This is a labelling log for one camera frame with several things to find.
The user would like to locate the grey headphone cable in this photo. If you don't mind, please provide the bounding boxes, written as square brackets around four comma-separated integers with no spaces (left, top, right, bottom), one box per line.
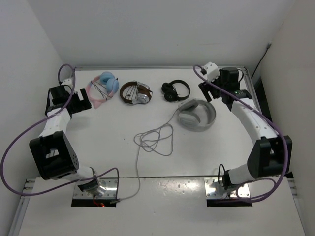
[110,110,182,204]

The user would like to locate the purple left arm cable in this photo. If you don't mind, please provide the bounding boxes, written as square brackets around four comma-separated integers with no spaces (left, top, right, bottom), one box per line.
[0,64,120,200]

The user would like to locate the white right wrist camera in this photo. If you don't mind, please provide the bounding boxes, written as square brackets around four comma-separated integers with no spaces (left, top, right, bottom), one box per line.
[203,62,220,82]

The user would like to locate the white grey over-ear headphones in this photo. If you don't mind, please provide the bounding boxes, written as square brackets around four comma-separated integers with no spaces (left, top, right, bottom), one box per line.
[177,98,217,132]

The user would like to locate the metal base plate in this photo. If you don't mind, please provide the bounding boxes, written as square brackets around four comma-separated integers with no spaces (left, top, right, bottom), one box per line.
[204,177,251,200]
[72,178,118,200]

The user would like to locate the pink blue cat-ear headphones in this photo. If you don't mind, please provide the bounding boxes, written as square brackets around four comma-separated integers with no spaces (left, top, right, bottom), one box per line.
[85,71,120,109]

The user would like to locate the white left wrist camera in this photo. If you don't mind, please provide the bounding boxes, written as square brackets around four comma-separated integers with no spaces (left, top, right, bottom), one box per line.
[62,78,73,87]

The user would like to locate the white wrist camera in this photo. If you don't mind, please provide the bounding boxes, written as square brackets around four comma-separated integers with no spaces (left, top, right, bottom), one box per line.
[62,78,73,87]
[203,62,220,82]

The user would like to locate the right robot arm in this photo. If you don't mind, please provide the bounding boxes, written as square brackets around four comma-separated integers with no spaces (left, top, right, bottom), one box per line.
[197,64,292,189]

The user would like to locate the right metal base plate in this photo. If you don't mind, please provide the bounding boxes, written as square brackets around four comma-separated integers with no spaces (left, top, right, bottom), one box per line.
[204,177,251,200]

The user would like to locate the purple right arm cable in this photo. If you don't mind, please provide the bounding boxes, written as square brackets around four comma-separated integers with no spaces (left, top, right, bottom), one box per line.
[193,64,289,204]

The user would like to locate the black wall cable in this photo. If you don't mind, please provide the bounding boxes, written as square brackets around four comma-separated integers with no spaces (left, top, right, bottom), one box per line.
[251,43,272,82]

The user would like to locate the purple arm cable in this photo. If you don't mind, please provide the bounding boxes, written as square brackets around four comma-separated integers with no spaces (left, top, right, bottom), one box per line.
[0,64,120,200]
[193,64,289,204]

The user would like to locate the black on-ear headphones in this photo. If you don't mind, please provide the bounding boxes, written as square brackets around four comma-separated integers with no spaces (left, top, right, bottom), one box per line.
[161,80,191,102]

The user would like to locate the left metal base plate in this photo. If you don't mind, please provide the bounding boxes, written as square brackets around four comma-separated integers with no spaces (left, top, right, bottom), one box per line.
[72,178,118,200]

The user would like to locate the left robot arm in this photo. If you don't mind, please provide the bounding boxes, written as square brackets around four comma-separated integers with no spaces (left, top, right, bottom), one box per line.
[29,85,106,197]

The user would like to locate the brown silver headphones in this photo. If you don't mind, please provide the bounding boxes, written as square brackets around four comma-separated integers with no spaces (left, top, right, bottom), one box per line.
[119,81,153,105]

